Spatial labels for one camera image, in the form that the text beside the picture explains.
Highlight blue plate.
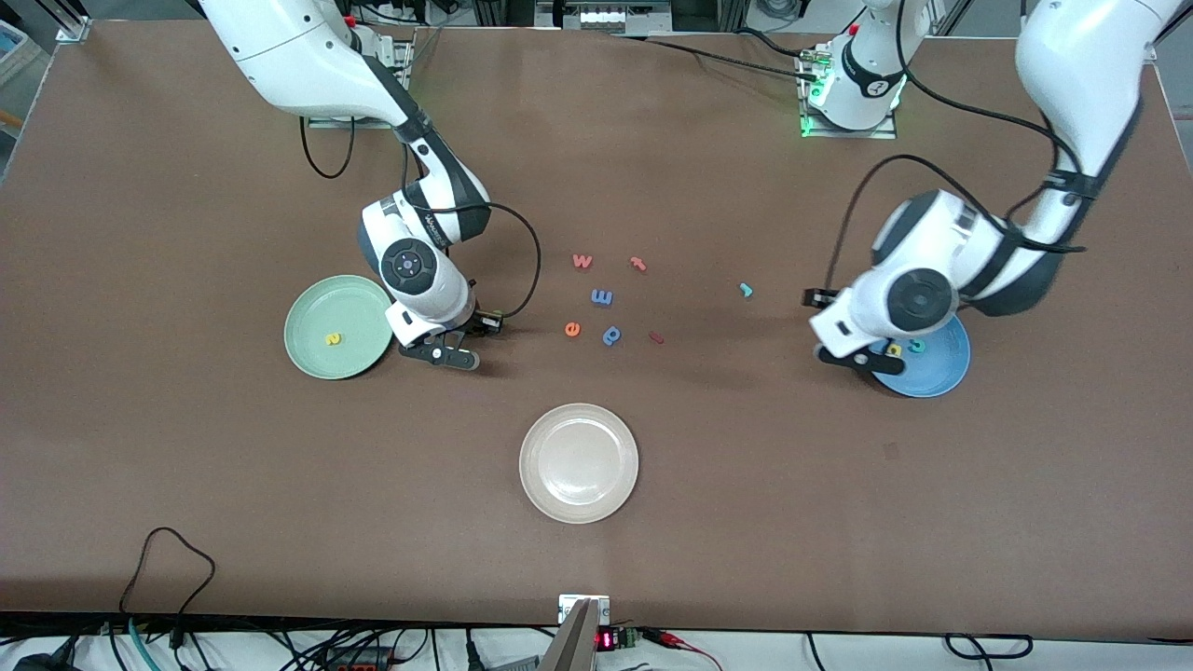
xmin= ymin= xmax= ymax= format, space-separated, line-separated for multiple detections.
xmin=871 ymin=312 xmax=972 ymax=399

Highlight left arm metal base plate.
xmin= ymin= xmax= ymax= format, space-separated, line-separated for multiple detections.
xmin=797 ymin=47 xmax=898 ymax=141

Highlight long black table cable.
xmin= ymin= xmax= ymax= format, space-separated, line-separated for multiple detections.
xmin=601 ymin=32 xmax=821 ymax=83

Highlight beige plate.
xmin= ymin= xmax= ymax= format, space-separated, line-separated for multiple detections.
xmin=518 ymin=403 xmax=640 ymax=525

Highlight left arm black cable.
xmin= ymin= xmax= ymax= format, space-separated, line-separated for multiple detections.
xmin=824 ymin=0 xmax=1087 ymax=297

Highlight grey metal camera bracket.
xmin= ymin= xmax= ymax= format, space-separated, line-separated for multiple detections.
xmin=539 ymin=595 xmax=611 ymax=671

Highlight red clip wires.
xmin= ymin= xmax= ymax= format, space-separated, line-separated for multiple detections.
xmin=643 ymin=629 xmax=723 ymax=671

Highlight light green plate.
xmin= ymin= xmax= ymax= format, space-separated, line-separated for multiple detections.
xmin=284 ymin=274 xmax=396 ymax=381

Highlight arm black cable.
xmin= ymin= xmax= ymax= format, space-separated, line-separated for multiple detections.
xmin=824 ymin=0 xmax=1087 ymax=297
xmin=298 ymin=112 xmax=542 ymax=320

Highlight black flat loop cable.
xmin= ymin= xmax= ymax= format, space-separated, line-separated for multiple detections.
xmin=943 ymin=634 xmax=1034 ymax=661

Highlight grey box with lights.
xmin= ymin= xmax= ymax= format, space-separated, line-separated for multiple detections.
xmin=536 ymin=0 xmax=672 ymax=34

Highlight thin black looped cable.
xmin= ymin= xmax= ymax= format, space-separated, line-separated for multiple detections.
xmin=119 ymin=527 xmax=217 ymax=649

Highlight short black table cable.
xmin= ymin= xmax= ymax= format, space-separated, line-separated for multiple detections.
xmin=736 ymin=26 xmax=819 ymax=61

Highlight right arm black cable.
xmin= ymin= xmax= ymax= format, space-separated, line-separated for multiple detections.
xmin=298 ymin=112 xmax=542 ymax=320

